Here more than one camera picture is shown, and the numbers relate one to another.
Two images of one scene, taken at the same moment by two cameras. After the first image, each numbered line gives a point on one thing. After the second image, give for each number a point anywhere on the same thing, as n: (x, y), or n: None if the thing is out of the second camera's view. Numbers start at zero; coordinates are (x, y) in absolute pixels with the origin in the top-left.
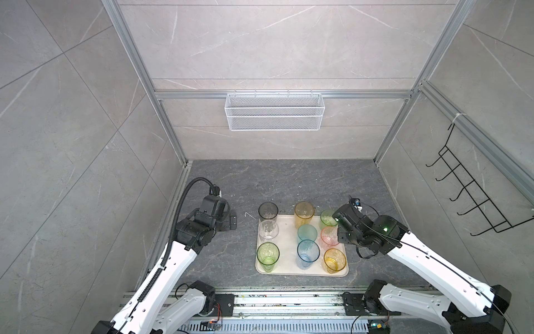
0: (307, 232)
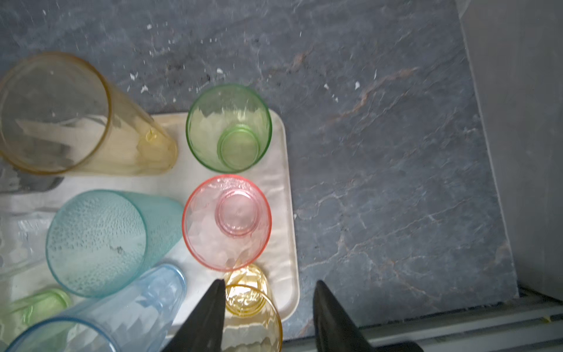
0: (99, 242)
